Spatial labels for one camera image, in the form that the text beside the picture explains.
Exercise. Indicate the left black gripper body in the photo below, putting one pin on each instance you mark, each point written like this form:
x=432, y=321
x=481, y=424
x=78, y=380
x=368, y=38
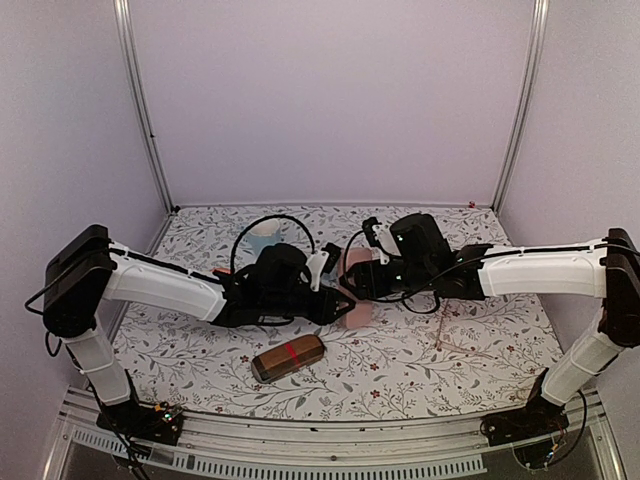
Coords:
x=317, y=312

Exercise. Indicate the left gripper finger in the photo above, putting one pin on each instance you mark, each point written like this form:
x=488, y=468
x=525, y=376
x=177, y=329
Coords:
x=340, y=300
x=330, y=315

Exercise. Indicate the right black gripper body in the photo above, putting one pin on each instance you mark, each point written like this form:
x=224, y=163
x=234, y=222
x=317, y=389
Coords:
x=378, y=287

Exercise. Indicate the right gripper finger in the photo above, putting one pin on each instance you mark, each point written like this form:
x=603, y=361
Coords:
x=345, y=281
x=362, y=294

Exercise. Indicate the pink glasses case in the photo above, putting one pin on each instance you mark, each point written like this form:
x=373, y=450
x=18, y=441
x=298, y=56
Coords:
x=362, y=313

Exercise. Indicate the brown plaid glasses case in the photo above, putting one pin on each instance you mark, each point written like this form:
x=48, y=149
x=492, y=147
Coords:
x=287, y=358

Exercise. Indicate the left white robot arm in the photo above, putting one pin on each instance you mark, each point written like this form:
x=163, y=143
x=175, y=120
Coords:
x=283, y=283

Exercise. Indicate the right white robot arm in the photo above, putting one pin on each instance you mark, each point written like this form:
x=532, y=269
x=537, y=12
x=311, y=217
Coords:
x=416, y=257

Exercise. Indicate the pink translucent sunglasses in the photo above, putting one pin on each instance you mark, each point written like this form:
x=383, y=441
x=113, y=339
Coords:
x=458, y=339

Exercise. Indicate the small blue cloth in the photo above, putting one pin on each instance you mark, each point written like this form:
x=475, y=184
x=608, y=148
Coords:
x=331, y=278

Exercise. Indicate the light blue mug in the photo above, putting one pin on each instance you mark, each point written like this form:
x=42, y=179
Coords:
x=266, y=233

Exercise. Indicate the front aluminium rail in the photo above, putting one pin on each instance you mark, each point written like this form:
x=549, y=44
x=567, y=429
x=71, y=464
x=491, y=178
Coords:
x=229, y=447

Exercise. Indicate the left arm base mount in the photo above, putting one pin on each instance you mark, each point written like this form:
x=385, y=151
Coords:
x=160, y=423

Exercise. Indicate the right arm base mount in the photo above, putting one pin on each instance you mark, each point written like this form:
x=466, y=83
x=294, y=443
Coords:
x=537, y=417

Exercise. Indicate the right aluminium frame post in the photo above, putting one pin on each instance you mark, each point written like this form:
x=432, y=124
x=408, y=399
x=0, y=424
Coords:
x=533, y=57

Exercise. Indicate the aluminium frame post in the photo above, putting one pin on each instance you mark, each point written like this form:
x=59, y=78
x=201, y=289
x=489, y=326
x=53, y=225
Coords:
x=125, y=30
x=533, y=57

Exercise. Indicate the left aluminium frame post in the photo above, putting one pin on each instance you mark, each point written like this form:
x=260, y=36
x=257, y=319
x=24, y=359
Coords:
x=125, y=30

